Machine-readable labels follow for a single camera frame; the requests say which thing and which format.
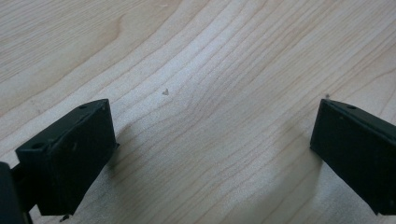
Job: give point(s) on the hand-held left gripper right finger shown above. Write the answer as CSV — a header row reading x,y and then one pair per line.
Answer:
x,y
358,149

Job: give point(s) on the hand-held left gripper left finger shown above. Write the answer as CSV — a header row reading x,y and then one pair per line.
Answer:
x,y
67,161

